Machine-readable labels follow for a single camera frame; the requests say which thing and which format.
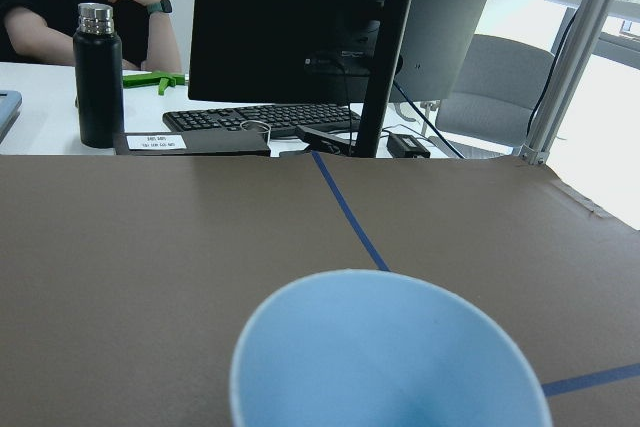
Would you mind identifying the person in black shirt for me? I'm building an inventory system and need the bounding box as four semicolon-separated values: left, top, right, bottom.
1;0;182;73

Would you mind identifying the black water bottle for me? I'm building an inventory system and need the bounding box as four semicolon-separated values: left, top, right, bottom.
73;2;124;148

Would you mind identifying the aluminium frame post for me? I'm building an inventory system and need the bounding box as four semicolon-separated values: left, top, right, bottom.
520;0;639;165

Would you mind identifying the green plastic clamp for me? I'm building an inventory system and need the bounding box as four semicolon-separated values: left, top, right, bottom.
123;71;189;96

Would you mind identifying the black flat box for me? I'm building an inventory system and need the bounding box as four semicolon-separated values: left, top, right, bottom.
113;130;271;157

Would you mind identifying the grey office chair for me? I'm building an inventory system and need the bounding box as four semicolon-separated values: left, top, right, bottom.
435;34;555;148

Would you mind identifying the light blue plastic cup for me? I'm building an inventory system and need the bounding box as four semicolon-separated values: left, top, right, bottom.
229;270;552;426

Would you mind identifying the black keyboard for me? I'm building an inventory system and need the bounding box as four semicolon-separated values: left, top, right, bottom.
162;104;361;138

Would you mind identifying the black computer monitor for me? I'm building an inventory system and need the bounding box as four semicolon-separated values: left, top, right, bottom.
188;0;487;157

